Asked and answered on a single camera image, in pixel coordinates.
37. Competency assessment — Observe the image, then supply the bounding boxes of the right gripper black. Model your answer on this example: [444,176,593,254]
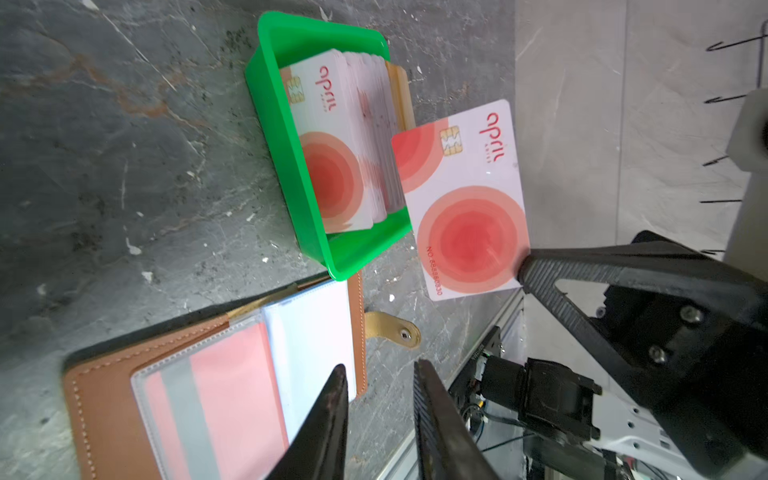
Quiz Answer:
[518,231,767,479]

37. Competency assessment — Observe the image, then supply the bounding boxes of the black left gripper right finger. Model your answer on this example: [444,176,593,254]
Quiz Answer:
[413,359,498,480]

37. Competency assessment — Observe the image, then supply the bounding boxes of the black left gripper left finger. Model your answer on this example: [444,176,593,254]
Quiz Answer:
[267,364,349,480]

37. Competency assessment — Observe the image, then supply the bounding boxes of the brown leather card holder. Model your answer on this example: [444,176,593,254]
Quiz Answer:
[62,274,421,479]

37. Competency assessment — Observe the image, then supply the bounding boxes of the pink red credit card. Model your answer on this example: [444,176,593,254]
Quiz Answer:
[131,322,289,479]
[392,99,530,301]

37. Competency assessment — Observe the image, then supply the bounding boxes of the green plastic card bin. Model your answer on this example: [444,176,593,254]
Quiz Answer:
[245,11,412,281]

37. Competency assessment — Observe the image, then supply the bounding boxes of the stack of cards in bin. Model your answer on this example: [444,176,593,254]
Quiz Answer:
[280,49,415,234]

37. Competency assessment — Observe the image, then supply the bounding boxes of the black wire hook rack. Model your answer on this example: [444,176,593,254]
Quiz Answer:
[698,17,768,256]

